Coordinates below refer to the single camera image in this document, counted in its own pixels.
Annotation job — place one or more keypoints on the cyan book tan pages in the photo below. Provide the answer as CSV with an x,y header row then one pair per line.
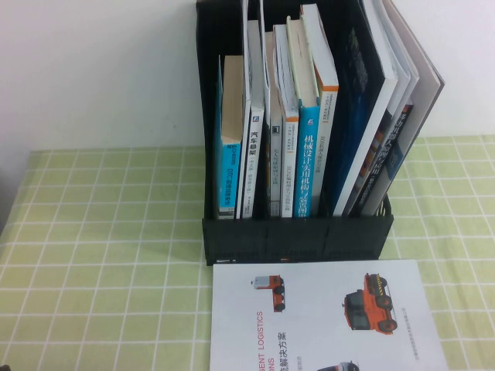
x,y
230,174

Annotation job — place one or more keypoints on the white book black spine band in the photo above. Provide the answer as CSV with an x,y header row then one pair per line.
x,y
253,162

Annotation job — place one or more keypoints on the grey spine book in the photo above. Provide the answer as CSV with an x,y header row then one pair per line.
x,y
275,170

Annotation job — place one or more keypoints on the white book orange band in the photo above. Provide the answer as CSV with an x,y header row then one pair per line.
x,y
325,154
290,166

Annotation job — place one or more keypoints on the black book holder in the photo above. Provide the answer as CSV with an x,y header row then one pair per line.
x,y
270,239

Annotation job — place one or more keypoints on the teal spine book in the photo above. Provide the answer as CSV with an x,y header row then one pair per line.
x,y
307,166

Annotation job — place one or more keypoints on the large dark blue book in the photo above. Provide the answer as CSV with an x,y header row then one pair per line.
x,y
356,116

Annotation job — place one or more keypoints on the dark spine robot book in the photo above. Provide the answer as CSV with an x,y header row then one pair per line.
x,y
390,154

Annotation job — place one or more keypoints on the thin white booklet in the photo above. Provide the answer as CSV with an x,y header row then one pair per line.
x,y
246,77

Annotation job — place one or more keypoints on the white brochure with orange trucks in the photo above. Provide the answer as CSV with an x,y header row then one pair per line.
x,y
309,328

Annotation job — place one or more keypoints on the green checked tablecloth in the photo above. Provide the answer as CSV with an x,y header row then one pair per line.
x,y
96,251

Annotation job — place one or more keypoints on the thin white brochure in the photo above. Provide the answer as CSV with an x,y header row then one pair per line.
x,y
412,86

